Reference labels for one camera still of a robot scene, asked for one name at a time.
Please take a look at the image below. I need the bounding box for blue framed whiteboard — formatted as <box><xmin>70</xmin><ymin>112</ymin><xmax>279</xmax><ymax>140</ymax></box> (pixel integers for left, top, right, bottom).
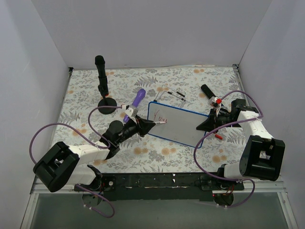
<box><xmin>147</xmin><ymin>102</ymin><xmax>208</xmax><ymax>147</ymax></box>

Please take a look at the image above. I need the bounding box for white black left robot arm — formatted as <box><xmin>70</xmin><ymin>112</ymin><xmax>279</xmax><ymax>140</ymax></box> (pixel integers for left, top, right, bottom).
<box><xmin>33</xmin><ymin>116</ymin><xmax>157</xmax><ymax>192</ymax></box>

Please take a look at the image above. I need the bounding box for black wire whiteboard stand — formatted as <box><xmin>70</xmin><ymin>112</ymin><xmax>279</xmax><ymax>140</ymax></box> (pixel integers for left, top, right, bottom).
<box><xmin>153</xmin><ymin>86</ymin><xmax>187</xmax><ymax>108</ymax></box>

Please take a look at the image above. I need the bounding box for red marker cap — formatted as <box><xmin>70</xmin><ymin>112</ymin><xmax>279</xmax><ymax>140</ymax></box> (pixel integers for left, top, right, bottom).
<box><xmin>215</xmin><ymin>134</ymin><xmax>223</xmax><ymax>140</ymax></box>

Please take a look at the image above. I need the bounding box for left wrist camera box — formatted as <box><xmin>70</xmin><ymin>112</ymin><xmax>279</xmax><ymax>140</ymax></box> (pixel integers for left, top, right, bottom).
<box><xmin>125</xmin><ymin>105</ymin><xmax>138</xmax><ymax>123</ymax></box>

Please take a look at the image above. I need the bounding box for black round microphone stand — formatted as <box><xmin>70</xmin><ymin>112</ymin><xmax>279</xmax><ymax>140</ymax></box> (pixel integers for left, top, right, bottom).
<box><xmin>98</xmin><ymin>95</ymin><xmax>117</xmax><ymax>115</ymax></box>

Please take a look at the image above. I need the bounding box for black microphone on stand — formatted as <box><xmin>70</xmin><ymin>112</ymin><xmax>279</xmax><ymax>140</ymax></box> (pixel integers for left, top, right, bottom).
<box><xmin>95</xmin><ymin>55</ymin><xmax>109</xmax><ymax>96</ymax></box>

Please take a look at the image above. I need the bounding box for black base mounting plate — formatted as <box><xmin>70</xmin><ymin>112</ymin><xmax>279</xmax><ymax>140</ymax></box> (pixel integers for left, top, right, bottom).
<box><xmin>74</xmin><ymin>173</ymin><xmax>244</xmax><ymax>201</ymax></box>

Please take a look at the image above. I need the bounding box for red white marker pen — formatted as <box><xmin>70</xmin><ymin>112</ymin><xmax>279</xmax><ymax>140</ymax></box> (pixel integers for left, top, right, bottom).
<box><xmin>153</xmin><ymin>121</ymin><xmax>166</xmax><ymax>125</ymax></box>

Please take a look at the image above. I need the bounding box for aluminium front rail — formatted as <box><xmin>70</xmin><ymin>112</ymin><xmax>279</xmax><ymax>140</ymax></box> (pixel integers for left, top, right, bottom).
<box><xmin>30</xmin><ymin>173</ymin><xmax>286</xmax><ymax>194</ymax></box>

